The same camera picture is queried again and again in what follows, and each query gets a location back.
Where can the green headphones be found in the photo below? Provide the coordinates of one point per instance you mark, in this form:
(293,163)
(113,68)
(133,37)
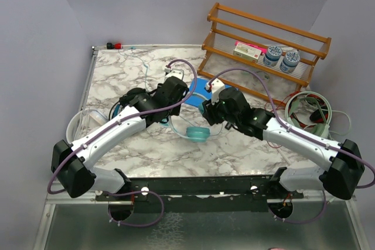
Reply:
(321,130)

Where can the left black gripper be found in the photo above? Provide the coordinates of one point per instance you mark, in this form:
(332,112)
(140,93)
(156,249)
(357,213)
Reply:
(176,110)

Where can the white green box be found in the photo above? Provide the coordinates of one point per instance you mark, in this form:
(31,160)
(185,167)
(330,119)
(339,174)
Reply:
(247,52)

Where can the blue notebook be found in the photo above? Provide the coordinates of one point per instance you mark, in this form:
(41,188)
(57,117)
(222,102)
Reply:
(199,94)

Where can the left blue-lid jar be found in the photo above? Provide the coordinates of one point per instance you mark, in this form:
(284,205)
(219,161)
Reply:
(272,56)

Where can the white over-ear headphones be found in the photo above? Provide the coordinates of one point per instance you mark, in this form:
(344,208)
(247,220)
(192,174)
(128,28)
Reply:
(83,123)

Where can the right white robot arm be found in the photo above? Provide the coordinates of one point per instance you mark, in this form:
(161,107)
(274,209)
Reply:
(337,168)

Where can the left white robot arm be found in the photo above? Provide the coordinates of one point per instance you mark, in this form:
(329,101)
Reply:
(74,163)

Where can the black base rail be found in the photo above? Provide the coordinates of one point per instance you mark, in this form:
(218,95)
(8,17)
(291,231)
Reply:
(201,194)

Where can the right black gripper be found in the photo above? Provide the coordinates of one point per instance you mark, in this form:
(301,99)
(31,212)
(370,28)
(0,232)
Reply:
(210,112)

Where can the wooden shelf rack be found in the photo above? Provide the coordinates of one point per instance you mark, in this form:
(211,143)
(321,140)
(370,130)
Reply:
(283,56)

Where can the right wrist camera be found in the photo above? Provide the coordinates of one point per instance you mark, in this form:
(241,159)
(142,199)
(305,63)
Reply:
(214,87)

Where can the blue-lid jar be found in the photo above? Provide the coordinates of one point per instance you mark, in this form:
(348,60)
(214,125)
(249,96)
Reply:
(272,56)
(290,62)

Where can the teal cat-ear headphones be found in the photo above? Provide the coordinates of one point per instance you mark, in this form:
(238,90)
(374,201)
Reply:
(194,134)

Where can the right blue-lid jar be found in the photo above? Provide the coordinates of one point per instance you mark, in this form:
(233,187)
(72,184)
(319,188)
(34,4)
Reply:
(290,62)

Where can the red black connector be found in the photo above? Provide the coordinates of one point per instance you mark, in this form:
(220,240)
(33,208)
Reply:
(112,46)

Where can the red black headphones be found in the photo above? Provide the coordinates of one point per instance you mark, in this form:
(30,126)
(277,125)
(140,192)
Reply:
(320,116)

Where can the black blue headphones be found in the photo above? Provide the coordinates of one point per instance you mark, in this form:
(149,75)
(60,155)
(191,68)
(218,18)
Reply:
(125,100)

